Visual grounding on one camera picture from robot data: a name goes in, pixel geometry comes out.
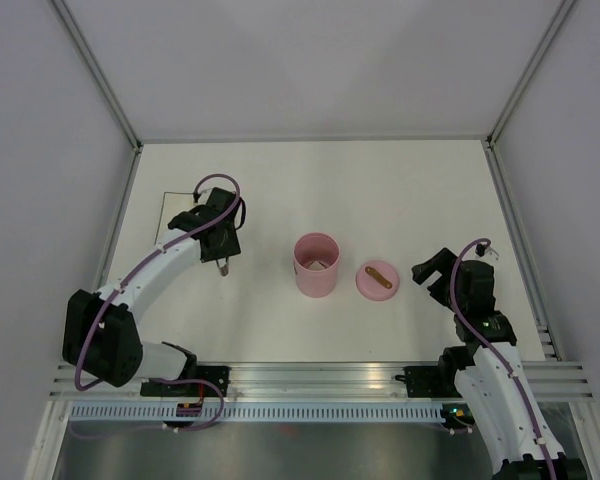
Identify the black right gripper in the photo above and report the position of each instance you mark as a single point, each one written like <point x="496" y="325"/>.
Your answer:
<point x="438" y="262"/>

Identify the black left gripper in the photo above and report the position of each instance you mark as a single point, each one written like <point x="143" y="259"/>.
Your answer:
<point x="230" y="249"/>

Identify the white sushi roll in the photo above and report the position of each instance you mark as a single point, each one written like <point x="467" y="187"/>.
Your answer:
<point x="316" y="265"/>

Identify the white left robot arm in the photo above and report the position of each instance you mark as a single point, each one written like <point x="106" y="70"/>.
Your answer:
<point x="101" y="337"/>

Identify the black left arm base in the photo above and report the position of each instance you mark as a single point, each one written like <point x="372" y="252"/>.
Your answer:
<point x="209" y="381"/>

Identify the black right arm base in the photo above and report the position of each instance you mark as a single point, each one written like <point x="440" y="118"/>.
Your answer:
<point x="428" y="382"/>

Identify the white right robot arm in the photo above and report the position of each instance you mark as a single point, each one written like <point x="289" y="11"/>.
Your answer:
<point x="486" y="370"/>

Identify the pink cylindrical lunch container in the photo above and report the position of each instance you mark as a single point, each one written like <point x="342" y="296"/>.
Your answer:
<point x="316" y="246"/>

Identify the white square plate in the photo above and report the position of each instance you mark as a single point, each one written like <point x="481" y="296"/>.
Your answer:
<point x="179" y="208"/>

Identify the pink round lid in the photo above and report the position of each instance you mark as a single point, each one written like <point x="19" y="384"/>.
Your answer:
<point x="377" y="280"/>

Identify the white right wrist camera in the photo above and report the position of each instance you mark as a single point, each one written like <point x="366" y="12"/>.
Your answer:
<point x="490" y="257"/>

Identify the aluminium rail beam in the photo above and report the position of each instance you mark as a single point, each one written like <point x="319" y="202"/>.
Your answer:
<point x="550" y="381"/>

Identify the white slotted cable duct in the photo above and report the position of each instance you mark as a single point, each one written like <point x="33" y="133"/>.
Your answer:
<point x="259" y="412"/>

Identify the right aluminium frame post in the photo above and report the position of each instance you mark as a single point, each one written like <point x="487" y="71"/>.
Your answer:
<point x="556" y="24"/>

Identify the aluminium frame post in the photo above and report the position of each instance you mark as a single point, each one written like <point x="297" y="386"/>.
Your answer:
<point x="69" y="23"/>
<point x="556" y="24"/>

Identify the left aluminium frame post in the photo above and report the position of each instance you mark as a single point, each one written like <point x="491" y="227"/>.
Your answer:
<point x="69" y="23"/>

